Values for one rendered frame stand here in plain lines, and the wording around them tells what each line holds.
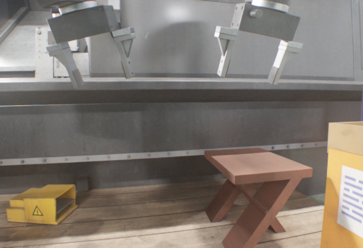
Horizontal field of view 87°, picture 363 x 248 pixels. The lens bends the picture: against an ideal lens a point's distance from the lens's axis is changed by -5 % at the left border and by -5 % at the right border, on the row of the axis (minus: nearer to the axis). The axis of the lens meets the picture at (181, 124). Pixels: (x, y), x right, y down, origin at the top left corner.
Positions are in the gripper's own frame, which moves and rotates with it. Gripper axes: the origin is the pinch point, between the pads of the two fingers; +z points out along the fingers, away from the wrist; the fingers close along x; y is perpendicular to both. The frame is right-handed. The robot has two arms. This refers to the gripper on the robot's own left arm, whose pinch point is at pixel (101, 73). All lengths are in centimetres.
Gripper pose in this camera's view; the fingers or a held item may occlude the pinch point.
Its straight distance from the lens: 51.4
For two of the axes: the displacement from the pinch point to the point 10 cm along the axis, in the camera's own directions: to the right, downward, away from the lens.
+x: -9.8, 1.2, 1.5
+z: 1.8, 8.7, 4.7
